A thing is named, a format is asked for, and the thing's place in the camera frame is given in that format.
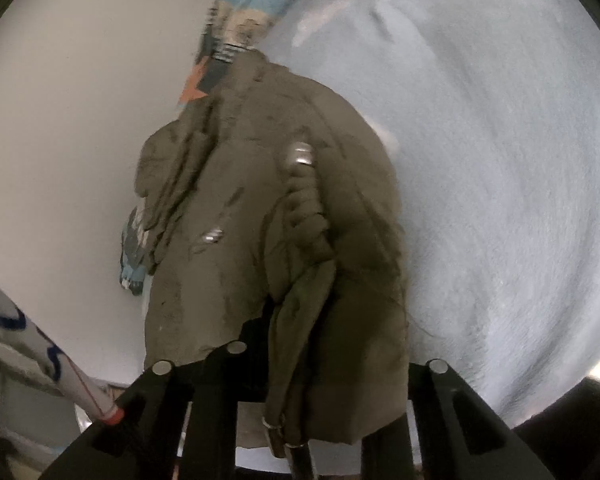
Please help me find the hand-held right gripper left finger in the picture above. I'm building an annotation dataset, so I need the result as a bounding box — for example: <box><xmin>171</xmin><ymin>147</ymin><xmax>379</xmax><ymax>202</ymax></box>
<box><xmin>40</xmin><ymin>310</ymin><xmax>276</xmax><ymax>480</ymax></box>

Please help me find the bed with light blue sheet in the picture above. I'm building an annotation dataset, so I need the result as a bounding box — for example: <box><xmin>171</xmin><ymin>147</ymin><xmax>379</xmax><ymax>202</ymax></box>
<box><xmin>257</xmin><ymin>0</ymin><xmax>600</xmax><ymax>426</ymax></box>

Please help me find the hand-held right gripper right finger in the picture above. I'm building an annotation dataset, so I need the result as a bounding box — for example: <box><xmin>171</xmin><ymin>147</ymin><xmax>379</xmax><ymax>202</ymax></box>
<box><xmin>365</xmin><ymin>358</ymin><xmax>556</xmax><ymax>480</ymax></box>

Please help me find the olive green padded coat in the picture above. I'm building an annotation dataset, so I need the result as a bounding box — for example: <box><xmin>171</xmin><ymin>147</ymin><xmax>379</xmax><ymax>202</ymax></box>
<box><xmin>134</xmin><ymin>52</ymin><xmax>413</xmax><ymax>458</ymax></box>

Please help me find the dark cloth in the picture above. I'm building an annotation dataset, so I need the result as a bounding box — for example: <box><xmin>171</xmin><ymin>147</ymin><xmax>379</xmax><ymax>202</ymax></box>
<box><xmin>512</xmin><ymin>377</ymin><xmax>600</xmax><ymax>480</ymax></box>

